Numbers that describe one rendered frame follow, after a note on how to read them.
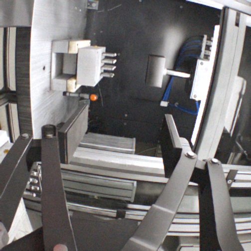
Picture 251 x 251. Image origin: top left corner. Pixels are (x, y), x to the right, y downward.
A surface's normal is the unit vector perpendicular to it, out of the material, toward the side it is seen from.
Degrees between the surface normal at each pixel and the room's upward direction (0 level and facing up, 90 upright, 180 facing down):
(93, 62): 90
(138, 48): 90
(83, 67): 90
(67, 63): 90
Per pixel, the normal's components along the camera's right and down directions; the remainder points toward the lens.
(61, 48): -0.07, 0.40
